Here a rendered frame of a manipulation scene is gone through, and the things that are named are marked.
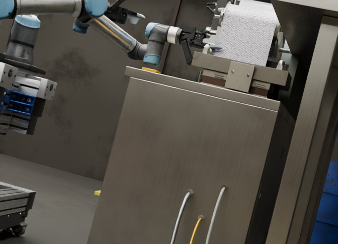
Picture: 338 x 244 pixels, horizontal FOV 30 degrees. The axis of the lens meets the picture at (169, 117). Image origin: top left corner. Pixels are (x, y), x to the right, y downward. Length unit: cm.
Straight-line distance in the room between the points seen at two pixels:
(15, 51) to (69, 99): 409
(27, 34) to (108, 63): 402
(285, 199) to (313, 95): 33
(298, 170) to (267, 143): 54
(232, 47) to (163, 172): 66
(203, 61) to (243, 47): 26
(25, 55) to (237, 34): 100
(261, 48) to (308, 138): 92
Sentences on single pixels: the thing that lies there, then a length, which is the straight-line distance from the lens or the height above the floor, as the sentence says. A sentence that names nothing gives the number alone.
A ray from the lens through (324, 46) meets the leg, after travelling 200.
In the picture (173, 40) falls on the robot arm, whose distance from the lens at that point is 286.
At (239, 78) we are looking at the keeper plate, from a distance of 257.
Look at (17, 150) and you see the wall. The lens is 728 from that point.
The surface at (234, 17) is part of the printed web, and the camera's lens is 285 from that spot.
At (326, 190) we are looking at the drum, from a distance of 572.
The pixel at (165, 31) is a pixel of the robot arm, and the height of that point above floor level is 111.
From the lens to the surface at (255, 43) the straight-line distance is 281.
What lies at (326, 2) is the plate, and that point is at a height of 116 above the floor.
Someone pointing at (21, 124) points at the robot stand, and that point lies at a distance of 300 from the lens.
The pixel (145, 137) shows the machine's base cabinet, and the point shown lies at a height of 63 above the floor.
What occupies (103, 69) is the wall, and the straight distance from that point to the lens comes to 704.
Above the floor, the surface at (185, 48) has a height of 106.
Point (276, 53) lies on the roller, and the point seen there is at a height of 115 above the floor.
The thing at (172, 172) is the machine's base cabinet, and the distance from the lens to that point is 255.
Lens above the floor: 66
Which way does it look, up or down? 2 degrees up
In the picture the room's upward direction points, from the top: 15 degrees clockwise
